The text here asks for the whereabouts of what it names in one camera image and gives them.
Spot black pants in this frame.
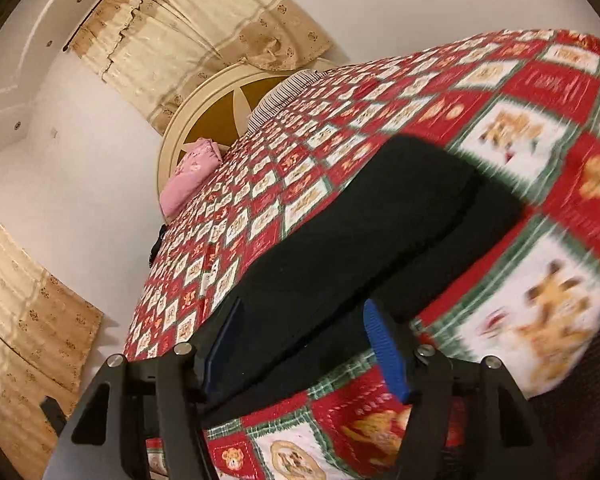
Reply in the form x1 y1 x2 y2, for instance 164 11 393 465
201 136 524 427

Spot black object at bedside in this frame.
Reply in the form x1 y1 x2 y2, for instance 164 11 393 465
148 224 168 266

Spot beige side window curtain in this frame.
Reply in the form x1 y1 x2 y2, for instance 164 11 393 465
0 221 102 479

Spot pink folded blanket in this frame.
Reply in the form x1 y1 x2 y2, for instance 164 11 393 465
159 138 222 221

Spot cream round headboard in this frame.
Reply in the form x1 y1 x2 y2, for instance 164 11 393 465
157 61 332 224

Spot striped pillow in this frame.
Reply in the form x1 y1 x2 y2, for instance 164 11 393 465
247 70 324 133

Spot red patchwork bear bedspread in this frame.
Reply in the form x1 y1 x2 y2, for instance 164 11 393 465
124 29 600 479

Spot beige curtain behind headboard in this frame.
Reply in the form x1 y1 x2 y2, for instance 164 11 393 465
71 0 332 133

